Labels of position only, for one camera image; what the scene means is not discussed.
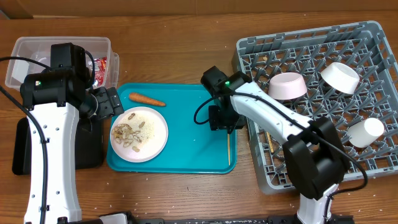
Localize red snack wrapper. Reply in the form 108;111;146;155
88;57;107;87

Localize pink bowl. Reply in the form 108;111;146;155
268;72;307;100

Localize white bowl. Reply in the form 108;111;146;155
321;62;360;95

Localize white paper cup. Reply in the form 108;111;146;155
347;118;384;148

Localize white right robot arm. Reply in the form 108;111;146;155
201;67;349;223

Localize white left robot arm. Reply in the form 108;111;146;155
20;43;124;223

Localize clear plastic waste bin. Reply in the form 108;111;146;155
5;36;119;90

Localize orange carrot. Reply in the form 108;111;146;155
129;93;166;107

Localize food scraps and rice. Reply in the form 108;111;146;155
111;112;154;152

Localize black plastic tray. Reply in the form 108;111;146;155
12;118;104;175

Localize pink plate with food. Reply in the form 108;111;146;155
109;106;169;162

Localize teal plastic tray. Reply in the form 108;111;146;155
107;83;237;174

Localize grey plastic dish rack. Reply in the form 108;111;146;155
232;21;397;178

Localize black rail at bottom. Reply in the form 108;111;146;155
133;213;355;224

